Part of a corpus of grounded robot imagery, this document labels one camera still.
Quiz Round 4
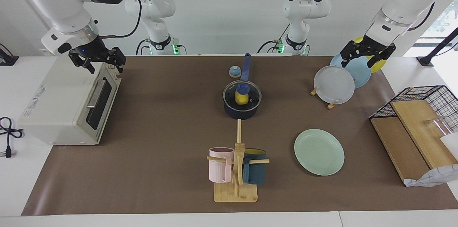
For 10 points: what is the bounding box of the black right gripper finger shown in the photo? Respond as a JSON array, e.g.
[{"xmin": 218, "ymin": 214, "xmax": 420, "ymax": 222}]
[
  {"xmin": 114, "ymin": 48, "xmax": 126, "ymax": 74},
  {"xmin": 73, "ymin": 58, "xmax": 96, "ymax": 74}
]

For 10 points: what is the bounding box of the glass lid blue knob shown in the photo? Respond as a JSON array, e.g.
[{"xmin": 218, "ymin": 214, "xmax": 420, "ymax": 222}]
[{"xmin": 223, "ymin": 80, "xmax": 262, "ymax": 110}]

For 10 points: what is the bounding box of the yellow lemon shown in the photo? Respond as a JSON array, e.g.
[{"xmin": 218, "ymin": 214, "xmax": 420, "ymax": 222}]
[{"xmin": 234, "ymin": 91, "xmax": 249, "ymax": 105}]

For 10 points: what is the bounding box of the yellow plate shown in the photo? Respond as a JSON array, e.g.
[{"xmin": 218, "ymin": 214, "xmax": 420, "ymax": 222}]
[{"xmin": 354, "ymin": 36, "xmax": 387, "ymax": 74}]

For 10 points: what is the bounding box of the light blue plate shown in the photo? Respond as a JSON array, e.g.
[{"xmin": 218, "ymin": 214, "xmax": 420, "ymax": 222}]
[{"xmin": 330, "ymin": 53, "xmax": 372, "ymax": 89}]

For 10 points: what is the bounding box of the grey plate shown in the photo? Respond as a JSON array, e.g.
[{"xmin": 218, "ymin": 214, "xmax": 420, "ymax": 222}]
[{"xmin": 314, "ymin": 65, "xmax": 355, "ymax": 105}]

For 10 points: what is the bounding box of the wooden plate rack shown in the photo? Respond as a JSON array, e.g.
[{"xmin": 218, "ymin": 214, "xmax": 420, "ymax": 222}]
[{"xmin": 310, "ymin": 88, "xmax": 338, "ymax": 109}]

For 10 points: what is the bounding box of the mint green plate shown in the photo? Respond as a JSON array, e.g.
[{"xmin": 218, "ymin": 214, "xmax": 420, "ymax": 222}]
[{"xmin": 294, "ymin": 129, "xmax": 345, "ymax": 176}]

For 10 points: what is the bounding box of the white toaster oven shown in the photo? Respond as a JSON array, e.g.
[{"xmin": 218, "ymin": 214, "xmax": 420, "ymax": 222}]
[{"xmin": 17, "ymin": 55, "xmax": 122, "ymax": 145}]

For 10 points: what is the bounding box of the light wooden cutting board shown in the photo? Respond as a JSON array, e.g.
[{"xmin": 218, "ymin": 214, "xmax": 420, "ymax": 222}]
[{"xmin": 390, "ymin": 100, "xmax": 458, "ymax": 169}]

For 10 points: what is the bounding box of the brown wooden board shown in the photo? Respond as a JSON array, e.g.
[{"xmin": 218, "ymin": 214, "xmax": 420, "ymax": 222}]
[{"xmin": 370, "ymin": 117, "xmax": 432, "ymax": 184}]

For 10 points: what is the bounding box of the clear glass jug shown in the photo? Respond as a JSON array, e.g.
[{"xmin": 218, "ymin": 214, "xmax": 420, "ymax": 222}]
[{"xmin": 422, "ymin": 116, "xmax": 458, "ymax": 159}]

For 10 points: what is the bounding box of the brown table mat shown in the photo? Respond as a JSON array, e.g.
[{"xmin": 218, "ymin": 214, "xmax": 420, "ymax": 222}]
[{"xmin": 21, "ymin": 55, "xmax": 458, "ymax": 216}]

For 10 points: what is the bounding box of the dark blue saucepan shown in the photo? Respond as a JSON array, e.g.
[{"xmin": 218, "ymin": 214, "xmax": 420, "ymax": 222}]
[{"xmin": 223, "ymin": 53, "xmax": 262, "ymax": 120}]

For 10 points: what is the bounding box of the white crumpled bag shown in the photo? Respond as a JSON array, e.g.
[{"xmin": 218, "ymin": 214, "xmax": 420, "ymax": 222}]
[{"xmin": 404, "ymin": 164, "xmax": 458, "ymax": 188}]

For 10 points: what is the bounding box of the dark teal mug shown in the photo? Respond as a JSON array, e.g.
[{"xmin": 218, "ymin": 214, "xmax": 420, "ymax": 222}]
[{"xmin": 242, "ymin": 148, "xmax": 267, "ymax": 185}]

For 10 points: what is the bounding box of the pink ribbed mug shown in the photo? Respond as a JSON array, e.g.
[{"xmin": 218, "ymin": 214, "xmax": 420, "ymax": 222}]
[{"xmin": 209, "ymin": 147, "xmax": 235, "ymax": 184}]

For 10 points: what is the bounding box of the wooden mug tree stand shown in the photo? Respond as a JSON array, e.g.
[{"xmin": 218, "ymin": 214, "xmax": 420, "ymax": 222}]
[{"xmin": 206, "ymin": 119, "xmax": 270, "ymax": 203}]

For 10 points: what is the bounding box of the black right base cable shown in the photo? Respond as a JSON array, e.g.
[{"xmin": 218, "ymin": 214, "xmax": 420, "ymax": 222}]
[{"xmin": 136, "ymin": 39, "xmax": 151, "ymax": 56}]

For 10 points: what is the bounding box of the black base cable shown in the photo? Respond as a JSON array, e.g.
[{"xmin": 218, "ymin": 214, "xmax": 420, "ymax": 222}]
[
  {"xmin": 136, "ymin": 39, "xmax": 151, "ymax": 56},
  {"xmin": 258, "ymin": 23, "xmax": 291, "ymax": 54}
]

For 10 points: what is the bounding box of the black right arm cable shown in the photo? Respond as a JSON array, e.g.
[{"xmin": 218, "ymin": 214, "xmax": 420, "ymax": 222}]
[{"xmin": 98, "ymin": 0, "xmax": 142, "ymax": 39}]

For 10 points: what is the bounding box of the black camera stand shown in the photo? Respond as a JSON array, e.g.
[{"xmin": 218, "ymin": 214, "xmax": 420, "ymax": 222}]
[{"xmin": 417, "ymin": 28, "xmax": 458, "ymax": 66}]

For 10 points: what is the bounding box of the black wire basket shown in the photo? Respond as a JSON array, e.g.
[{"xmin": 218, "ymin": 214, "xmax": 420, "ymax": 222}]
[{"xmin": 369, "ymin": 85, "xmax": 458, "ymax": 134}]

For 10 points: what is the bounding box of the black clamp mount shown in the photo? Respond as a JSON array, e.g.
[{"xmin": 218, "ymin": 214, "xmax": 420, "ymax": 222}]
[{"xmin": 0, "ymin": 44, "xmax": 19, "ymax": 66}]

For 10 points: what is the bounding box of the black left base cable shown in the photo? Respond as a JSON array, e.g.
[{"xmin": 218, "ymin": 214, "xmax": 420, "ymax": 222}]
[{"xmin": 258, "ymin": 23, "xmax": 291, "ymax": 54}]

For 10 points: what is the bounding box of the black power cord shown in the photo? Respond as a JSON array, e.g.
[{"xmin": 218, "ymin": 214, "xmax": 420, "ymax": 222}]
[{"xmin": 0, "ymin": 117, "xmax": 25, "ymax": 158}]

